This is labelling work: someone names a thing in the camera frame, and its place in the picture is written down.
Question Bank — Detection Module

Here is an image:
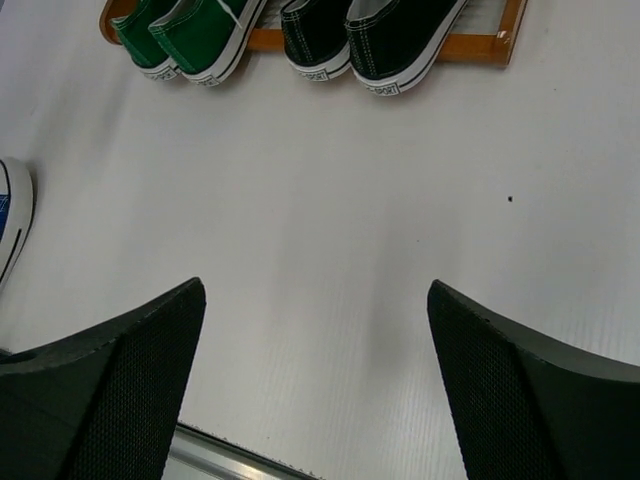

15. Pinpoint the green sneaker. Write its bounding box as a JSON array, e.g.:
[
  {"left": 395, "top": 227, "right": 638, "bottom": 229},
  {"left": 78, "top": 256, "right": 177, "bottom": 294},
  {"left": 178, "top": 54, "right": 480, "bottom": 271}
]
[
  {"left": 110, "top": 0, "right": 180, "bottom": 81},
  {"left": 148, "top": 0, "right": 267, "bottom": 87}
]

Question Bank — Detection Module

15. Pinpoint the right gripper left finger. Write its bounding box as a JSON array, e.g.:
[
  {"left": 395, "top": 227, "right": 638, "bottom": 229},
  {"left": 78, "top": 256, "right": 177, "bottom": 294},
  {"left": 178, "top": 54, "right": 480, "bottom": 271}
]
[{"left": 1, "top": 278, "right": 206, "bottom": 479}]

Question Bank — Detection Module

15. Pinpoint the black sneaker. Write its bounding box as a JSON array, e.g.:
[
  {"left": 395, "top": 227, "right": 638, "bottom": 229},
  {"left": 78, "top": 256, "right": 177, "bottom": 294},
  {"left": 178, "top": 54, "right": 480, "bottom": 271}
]
[
  {"left": 279, "top": 0, "right": 351, "bottom": 82},
  {"left": 344, "top": 0, "right": 468, "bottom": 97}
]

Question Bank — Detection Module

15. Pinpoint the aluminium front rail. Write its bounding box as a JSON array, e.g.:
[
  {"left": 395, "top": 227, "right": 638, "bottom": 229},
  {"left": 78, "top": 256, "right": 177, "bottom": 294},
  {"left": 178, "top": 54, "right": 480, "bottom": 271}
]
[{"left": 163, "top": 423, "right": 317, "bottom": 479}]

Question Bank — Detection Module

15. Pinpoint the blue sneaker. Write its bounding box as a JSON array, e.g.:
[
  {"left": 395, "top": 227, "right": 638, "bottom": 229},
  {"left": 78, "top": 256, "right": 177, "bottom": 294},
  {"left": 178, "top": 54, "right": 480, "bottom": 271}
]
[{"left": 1, "top": 157, "right": 35, "bottom": 289}]

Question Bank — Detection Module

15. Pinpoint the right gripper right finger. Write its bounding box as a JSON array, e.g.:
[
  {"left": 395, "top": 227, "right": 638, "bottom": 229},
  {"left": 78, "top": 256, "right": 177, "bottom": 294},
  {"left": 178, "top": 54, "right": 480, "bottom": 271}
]
[{"left": 426, "top": 280, "right": 639, "bottom": 479}]

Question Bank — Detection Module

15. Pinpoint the wooden shoe shelf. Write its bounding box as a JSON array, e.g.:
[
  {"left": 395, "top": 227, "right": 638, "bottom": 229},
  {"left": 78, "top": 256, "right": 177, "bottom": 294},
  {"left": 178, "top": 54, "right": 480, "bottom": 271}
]
[{"left": 98, "top": 0, "right": 530, "bottom": 70}]

